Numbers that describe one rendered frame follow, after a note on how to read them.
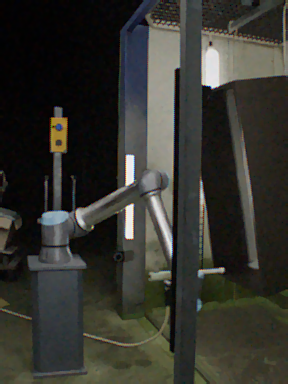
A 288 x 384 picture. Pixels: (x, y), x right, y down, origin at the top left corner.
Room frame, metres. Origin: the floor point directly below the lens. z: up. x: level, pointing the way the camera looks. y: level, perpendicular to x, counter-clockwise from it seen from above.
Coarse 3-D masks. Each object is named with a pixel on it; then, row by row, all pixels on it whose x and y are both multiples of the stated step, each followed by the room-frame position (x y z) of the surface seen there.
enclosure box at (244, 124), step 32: (224, 96) 2.74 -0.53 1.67; (256, 96) 2.13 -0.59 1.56; (224, 128) 2.74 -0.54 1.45; (256, 128) 2.13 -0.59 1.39; (224, 160) 2.75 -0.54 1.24; (256, 160) 2.13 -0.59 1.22; (224, 192) 2.75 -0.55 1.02; (256, 192) 2.14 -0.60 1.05; (224, 224) 2.76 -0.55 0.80; (256, 224) 2.14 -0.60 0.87; (224, 256) 2.76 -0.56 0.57; (256, 256) 2.84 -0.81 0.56; (256, 288) 2.33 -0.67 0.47
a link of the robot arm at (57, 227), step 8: (48, 216) 2.18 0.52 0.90; (56, 216) 2.18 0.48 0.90; (64, 216) 2.21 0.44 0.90; (48, 224) 2.18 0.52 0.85; (56, 224) 2.18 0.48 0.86; (64, 224) 2.21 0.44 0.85; (72, 224) 2.28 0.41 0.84; (48, 232) 2.18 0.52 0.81; (56, 232) 2.18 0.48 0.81; (64, 232) 2.21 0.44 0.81; (72, 232) 2.28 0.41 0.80; (48, 240) 2.18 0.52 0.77; (56, 240) 2.18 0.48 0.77; (64, 240) 2.21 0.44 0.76
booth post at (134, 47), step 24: (144, 48) 3.09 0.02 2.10; (120, 72) 3.18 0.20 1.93; (144, 72) 3.09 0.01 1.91; (120, 96) 3.16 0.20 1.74; (144, 96) 3.09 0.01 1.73; (120, 120) 3.16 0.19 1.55; (144, 120) 3.09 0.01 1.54; (120, 144) 3.15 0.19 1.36; (144, 144) 3.09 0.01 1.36; (120, 168) 3.14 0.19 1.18; (144, 168) 3.09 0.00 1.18; (120, 216) 3.12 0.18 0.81; (144, 216) 3.09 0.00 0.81; (120, 240) 3.11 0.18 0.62; (144, 240) 3.09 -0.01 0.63; (120, 264) 3.11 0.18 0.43; (144, 264) 3.10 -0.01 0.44; (120, 288) 3.11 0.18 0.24; (120, 312) 3.10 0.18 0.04
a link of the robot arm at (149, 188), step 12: (144, 180) 2.01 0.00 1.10; (156, 180) 2.02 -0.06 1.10; (144, 192) 1.99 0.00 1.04; (156, 192) 1.99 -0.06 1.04; (156, 204) 1.99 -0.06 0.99; (156, 216) 1.98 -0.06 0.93; (168, 216) 2.00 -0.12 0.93; (156, 228) 1.98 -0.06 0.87; (168, 228) 1.97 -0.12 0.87; (168, 240) 1.95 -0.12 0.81; (168, 252) 1.95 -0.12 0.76; (168, 264) 1.96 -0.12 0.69
